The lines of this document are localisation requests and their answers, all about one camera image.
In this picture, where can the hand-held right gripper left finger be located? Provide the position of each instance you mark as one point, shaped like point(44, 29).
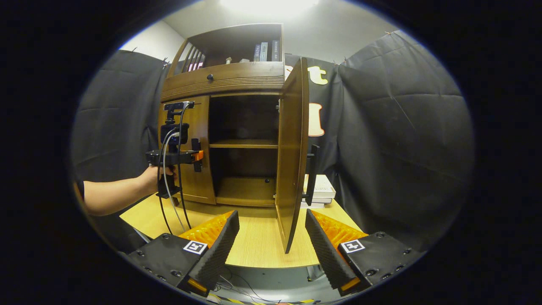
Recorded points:
point(216, 250)

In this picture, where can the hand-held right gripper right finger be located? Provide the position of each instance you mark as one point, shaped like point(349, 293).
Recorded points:
point(324, 250)

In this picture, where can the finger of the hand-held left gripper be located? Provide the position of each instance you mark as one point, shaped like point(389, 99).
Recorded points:
point(199, 156)

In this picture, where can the wooden double-door shoe cabinet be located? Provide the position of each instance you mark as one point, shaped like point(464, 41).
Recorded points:
point(220, 80)

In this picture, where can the wooden cabinet inner shelf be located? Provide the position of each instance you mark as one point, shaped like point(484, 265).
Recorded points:
point(243, 144)

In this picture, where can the stack of white boxes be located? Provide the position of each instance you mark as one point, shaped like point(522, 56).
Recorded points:
point(322, 188)

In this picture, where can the dark blue book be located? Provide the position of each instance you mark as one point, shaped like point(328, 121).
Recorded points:
point(256, 53)

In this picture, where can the grey blue book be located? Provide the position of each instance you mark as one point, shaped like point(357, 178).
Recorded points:
point(264, 51)

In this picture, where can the black backdrop cloth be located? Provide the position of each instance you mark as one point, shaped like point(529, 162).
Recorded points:
point(398, 140)

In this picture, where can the large ceiling light panel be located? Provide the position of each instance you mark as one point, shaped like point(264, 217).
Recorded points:
point(269, 4)

